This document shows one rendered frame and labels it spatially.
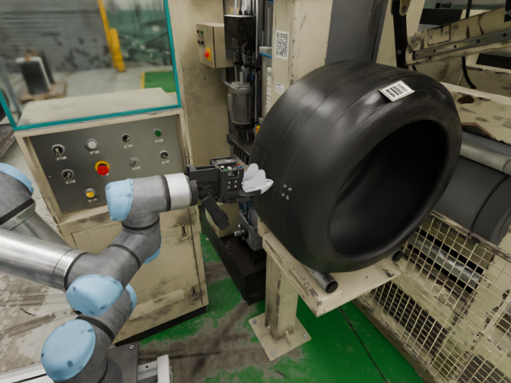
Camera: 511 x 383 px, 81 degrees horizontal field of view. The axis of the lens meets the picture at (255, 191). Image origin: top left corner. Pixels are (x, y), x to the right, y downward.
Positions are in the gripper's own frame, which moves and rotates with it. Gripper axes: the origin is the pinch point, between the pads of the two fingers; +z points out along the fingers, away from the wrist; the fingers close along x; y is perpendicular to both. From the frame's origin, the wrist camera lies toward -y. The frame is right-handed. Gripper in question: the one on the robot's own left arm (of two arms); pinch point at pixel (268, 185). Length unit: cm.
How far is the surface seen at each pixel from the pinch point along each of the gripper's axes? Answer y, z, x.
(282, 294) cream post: -80, 33, 26
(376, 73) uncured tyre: 26.8, 22.8, -3.5
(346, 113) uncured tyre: 19.5, 11.5, -8.6
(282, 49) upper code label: 27.9, 19.0, 30.9
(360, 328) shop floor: -116, 85, 12
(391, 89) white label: 24.7, 21.0, -10.1
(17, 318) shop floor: -134, -94, 112
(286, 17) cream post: 36, 18, 30
